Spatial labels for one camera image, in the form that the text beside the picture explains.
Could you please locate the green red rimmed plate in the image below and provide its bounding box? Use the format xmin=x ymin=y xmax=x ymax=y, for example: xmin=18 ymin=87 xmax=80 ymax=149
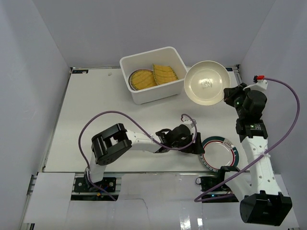
xmin=199 ymin=136 xmax=239 ymax=173

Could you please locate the cream white plate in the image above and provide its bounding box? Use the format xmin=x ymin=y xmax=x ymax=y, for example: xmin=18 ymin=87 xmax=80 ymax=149
xmin=184 ymin=60 xmax=231 ymax=106

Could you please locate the fan-shaped bamboo woven tray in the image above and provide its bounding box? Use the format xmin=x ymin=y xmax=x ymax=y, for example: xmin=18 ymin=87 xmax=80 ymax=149
xmin=152 ymin=64 xmax=179 ymax=85

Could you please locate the orange sunburst pattern plate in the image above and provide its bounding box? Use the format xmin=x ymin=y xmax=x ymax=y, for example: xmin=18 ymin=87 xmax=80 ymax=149
xmin=128 ymin=69 xmax=154 ymax=91

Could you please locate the round bamboo woven plate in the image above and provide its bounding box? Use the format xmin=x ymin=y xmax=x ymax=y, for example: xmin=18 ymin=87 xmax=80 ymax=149
xmin=130 ymin=70 xmax=158 ymax=91

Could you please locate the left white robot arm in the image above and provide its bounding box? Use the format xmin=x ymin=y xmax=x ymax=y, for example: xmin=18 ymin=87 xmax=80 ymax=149
xmin=84 ymin=122 xmax=205 ymax=191

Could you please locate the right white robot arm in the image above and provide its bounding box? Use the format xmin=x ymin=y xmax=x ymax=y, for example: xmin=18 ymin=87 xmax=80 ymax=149
xmin=216 ymin=83 xmax=292 ymax=226

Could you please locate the white plastic bin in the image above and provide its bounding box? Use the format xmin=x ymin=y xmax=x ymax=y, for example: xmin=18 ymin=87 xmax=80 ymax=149
xmin=119 ymin=46 xmax=188 ymax=104

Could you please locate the left blue table label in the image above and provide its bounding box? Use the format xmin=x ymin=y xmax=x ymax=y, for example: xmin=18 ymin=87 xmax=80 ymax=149
xmin=71 ymin=69 xmax=88 ymax=74

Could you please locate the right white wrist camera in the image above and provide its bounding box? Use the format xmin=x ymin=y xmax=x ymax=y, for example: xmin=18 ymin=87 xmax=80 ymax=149
xmin=244 ymin=75 xmax=268 ymax=92

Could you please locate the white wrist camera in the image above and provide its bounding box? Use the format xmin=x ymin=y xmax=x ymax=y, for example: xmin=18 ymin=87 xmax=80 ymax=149
xmin=244 ymin=75 xmax=268 ymax=92
xmin=181 ymin=116 xmax=196 ymax=129

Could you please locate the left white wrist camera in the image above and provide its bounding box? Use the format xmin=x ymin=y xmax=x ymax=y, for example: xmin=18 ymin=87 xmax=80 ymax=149
xmin=181 ymin=116 xmax=196 ymax=129

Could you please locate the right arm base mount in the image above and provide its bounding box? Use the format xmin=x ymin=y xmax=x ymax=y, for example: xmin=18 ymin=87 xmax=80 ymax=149
xmin=195 ymin=176 xmax=238 ymax=203

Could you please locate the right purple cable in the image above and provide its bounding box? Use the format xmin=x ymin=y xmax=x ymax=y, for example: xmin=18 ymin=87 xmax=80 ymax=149
xmin=193 ymin=77 xmax=300 ymax=204

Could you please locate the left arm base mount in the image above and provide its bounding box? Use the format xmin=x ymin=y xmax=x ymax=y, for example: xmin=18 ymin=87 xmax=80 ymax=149
xmin=71 ymin=177 xmax=118 ymax=201

